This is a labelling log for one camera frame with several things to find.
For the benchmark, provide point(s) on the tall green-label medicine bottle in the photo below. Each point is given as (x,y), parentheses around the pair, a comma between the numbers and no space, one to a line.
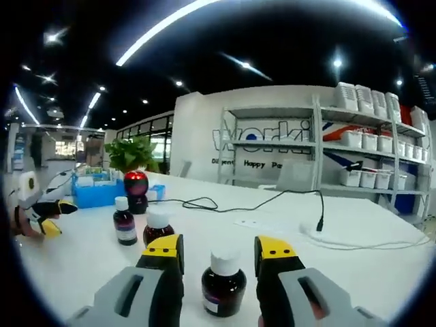
(158,231)

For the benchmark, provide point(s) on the blue standing banner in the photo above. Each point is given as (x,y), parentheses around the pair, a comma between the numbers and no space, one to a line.
(17,153)

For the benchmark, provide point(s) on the person's left hand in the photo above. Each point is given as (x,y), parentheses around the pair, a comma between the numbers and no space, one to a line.
(32,235)

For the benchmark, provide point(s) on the wall logo lettering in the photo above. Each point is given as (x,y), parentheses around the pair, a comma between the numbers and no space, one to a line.
(218,139)

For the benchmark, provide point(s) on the small dark medicine bottle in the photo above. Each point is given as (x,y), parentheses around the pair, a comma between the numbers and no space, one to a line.
(223,282)
(124,221)

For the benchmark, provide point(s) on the small blue white box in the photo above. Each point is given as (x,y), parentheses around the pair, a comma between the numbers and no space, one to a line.
(157,192)

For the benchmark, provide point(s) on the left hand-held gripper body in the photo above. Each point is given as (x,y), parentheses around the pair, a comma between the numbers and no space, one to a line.
(24,190)

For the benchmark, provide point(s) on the long curved ceiling light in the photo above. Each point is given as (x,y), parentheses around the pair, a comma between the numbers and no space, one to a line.
(136,48)

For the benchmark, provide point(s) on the white table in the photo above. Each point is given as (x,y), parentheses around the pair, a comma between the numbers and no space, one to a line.
(85,259)

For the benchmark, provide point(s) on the blue plastic bin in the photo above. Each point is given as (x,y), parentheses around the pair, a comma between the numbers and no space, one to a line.
(95,197)

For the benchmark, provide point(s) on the green potted plant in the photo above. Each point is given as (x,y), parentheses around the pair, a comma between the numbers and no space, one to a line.
(133,153)

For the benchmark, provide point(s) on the black red-window barcode scanner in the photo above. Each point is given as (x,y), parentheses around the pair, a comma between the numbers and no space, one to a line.
(136,184)

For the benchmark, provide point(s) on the rows of white storage boxes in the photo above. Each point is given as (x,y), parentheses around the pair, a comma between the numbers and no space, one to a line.
(368,141)

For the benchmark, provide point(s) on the hanging dark display screen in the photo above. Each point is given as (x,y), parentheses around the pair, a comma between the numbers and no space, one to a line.
(424,85)

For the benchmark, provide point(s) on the small black tool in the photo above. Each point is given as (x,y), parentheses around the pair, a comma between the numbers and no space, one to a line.
(354,166)

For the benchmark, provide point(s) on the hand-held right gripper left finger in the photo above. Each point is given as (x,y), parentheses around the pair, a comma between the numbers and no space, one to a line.
(167,299)

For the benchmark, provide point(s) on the group of ceiling spotlights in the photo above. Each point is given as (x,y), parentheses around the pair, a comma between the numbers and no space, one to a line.
(337,63)

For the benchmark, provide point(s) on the short ceiling light bar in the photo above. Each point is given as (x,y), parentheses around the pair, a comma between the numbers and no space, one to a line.
(95,100)

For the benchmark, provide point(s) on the assorted small medicine boxes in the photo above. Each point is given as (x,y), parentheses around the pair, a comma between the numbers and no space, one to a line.
(102,177)

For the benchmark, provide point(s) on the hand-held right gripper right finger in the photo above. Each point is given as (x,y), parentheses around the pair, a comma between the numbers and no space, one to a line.
(269,299)

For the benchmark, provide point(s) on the thin curved ceiling light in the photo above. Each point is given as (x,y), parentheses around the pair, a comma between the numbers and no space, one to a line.
(25,104)

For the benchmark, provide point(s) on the grey metal shelving unit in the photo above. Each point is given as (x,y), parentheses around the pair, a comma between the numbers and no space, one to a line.
(357,188)
(269,143)

